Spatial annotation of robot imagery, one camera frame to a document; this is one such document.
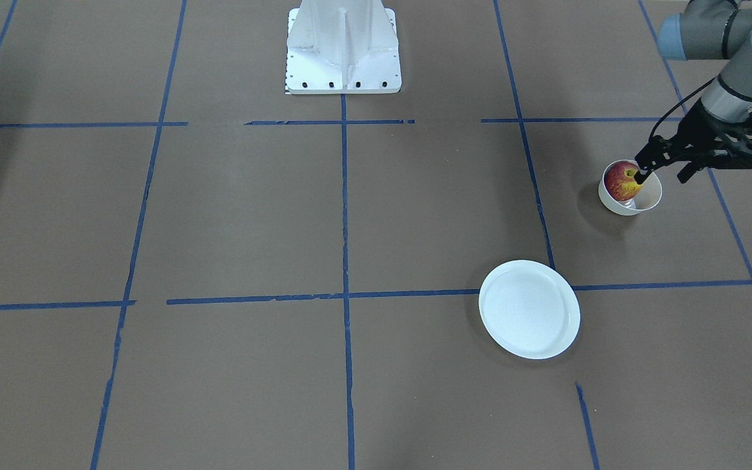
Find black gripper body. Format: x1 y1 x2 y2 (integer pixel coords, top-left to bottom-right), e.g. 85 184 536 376
635 99 752 172

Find red yellow apple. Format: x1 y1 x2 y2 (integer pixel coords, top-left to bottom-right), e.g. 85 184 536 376
603 161 644 202

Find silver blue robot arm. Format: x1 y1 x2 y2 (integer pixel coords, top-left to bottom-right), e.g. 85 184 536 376
634 1 752 183

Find white bowl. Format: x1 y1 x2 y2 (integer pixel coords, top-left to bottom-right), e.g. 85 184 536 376
598 160 663 216

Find white plate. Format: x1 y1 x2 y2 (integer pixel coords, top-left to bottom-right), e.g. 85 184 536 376
478 260 581 360

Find brown paper table mat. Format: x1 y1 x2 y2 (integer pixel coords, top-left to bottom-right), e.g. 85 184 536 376
0 1 752 469

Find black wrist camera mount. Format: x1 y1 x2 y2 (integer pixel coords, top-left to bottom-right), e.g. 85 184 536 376
708 109 752 170

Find white camera stand pedestal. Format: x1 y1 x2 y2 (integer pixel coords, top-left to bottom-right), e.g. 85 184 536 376
285 1 402 95

